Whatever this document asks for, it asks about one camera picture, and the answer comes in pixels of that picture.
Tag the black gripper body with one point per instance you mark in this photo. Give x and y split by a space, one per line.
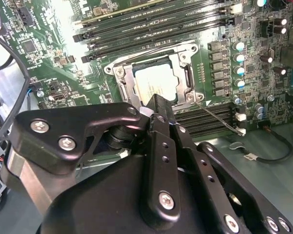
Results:
100 200

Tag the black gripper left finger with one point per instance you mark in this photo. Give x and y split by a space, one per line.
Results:
63 126

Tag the silver CPU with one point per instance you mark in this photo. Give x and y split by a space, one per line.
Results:
156 80

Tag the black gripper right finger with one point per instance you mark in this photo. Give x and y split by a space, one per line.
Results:
207 170

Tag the metal socket cover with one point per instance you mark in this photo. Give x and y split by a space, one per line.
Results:
130 78

